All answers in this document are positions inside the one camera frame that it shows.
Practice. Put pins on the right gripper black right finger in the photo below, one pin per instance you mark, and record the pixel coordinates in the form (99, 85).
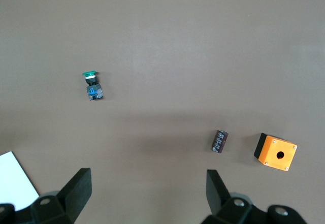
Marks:
(215, 191)

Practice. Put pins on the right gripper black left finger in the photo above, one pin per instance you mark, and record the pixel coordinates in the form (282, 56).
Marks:
(78, 188)

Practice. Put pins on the green push button switch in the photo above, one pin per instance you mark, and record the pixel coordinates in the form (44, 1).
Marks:
(92, 87)

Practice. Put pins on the white drawer cabinet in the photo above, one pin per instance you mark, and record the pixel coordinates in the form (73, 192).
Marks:
(12, 178)

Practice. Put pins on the small black contact block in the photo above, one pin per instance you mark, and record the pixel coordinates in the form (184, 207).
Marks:
(220, 141)

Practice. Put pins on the orange button enclosure box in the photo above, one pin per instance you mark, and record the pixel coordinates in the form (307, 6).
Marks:
(276, 153)

